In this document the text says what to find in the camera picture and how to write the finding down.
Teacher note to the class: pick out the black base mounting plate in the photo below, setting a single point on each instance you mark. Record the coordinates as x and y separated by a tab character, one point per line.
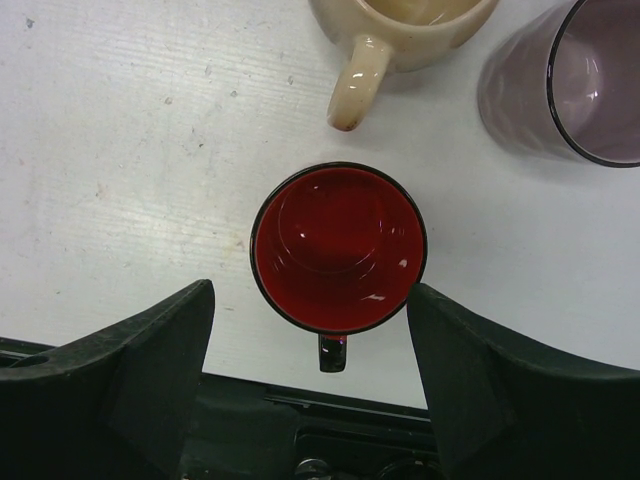
251	430

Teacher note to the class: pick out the red mug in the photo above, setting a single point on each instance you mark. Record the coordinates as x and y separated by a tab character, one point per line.
335	249

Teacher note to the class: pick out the cream mug with blue drips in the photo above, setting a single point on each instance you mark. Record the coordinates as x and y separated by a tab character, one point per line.
390	36

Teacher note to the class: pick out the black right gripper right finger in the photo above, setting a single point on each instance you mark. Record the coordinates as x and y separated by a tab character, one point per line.
505	406

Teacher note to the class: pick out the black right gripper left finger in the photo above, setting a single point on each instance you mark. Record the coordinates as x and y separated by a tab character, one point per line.
115	404

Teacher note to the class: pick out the lavender mug with black handle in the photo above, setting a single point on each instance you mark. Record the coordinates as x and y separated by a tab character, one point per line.
566	85

